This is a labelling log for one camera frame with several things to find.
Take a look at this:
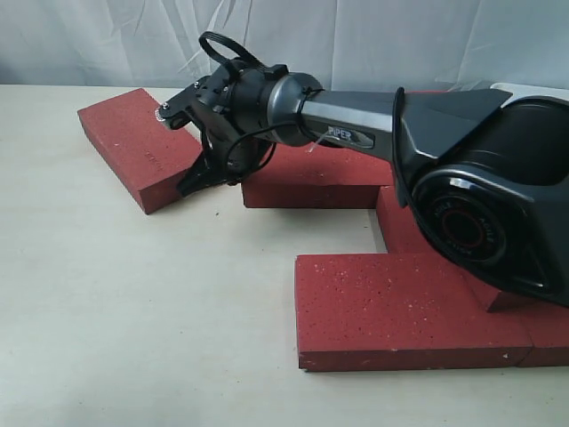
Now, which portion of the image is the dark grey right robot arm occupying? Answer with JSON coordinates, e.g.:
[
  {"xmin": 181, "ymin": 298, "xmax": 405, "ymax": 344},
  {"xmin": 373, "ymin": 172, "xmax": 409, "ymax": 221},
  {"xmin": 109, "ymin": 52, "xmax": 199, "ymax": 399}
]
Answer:
[{"xmin": 156, "ymin": 65, "xmax": 568, "ymax": 307}]

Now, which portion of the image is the light blue backdrop cloth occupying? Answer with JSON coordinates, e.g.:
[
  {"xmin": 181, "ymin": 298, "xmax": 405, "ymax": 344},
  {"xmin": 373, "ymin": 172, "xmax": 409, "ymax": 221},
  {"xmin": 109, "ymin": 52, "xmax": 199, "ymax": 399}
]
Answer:
[{"xmin": 1, "ymin": 0, "xmax": 568, "ymax": 90}]

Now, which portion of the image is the red brick with white marks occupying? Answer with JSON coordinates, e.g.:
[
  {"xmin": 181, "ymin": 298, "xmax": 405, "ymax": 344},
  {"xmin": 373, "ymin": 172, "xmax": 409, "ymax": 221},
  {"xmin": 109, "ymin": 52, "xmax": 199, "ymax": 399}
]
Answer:
[{"xmin": 375, "ymin": 184, "xmax": 569, "ymax": 313}]

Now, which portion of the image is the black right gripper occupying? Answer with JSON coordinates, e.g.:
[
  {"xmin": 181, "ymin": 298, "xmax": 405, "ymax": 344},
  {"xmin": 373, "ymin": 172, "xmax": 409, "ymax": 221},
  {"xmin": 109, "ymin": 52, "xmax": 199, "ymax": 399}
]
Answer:
[{"xmin": 155, "ymin": 67, "xmax": 267, "ymax": 197}]

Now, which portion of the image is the white plastic tray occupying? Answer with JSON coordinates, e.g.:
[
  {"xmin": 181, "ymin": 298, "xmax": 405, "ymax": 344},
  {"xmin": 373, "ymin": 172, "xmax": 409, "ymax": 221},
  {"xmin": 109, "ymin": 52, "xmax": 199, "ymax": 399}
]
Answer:
[{"xmin": 491, "ymin": 83, "xmax": 568, "ymax": 101}]

